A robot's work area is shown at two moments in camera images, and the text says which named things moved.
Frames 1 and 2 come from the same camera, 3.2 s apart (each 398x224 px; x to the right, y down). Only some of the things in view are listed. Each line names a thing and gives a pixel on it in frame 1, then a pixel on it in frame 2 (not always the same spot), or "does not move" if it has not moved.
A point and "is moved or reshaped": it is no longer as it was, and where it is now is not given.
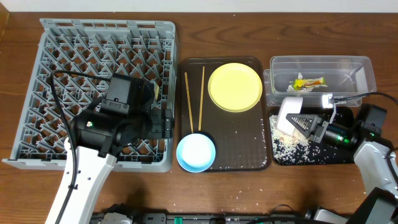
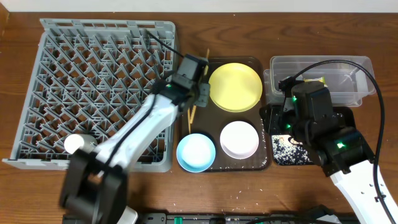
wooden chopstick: x=201 y=99 to x=205 y=73
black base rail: x=202 y=218 does not move
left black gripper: x=168 y=123 to x=201 y=94
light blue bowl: x=196 y=152 does not move
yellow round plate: x=234 y=87 does not move
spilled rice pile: x=288 y=149 does not move
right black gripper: x=319 y=128 to x=268 y=116
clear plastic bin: x=309 y=76 does not move
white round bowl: x=289 y=105 is moved or reshaped
